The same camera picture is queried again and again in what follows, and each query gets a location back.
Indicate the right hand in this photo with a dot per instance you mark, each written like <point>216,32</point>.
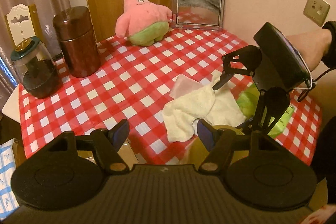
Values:
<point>312,46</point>

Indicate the cashew jar with gold lid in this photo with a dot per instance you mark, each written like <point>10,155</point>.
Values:
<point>196,151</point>

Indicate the pink Patrick star plush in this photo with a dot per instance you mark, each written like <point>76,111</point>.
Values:
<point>143,23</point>

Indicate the clear acrylic picture frame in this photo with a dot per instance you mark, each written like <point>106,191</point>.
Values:
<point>198,14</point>

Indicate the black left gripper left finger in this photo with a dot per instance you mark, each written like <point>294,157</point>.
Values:
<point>106,144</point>

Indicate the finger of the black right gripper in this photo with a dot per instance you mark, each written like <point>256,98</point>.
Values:
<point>271,105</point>
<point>249,57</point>

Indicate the blue white checkered cloth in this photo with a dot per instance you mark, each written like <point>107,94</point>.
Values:
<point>8,202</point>

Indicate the glass jar with green lid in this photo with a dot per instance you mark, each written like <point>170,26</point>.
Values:
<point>35,68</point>

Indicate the red white checkered tablecloth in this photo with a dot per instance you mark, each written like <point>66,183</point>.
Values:
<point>132,83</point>

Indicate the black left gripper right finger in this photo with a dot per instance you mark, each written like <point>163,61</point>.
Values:
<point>219,145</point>

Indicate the green tissue box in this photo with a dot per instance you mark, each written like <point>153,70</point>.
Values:
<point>247,102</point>

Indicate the white wooden chair back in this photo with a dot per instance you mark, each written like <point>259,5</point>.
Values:
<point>23,22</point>

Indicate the brown cardboard box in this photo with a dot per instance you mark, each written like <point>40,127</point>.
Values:
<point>125,152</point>

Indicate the beige wall socket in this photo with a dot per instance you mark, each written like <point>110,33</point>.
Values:
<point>316,10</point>

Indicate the dark brown cylindrical canister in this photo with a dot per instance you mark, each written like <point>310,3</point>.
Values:
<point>76,37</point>

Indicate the cream terry towel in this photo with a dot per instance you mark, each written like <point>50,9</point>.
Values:
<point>216,107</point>

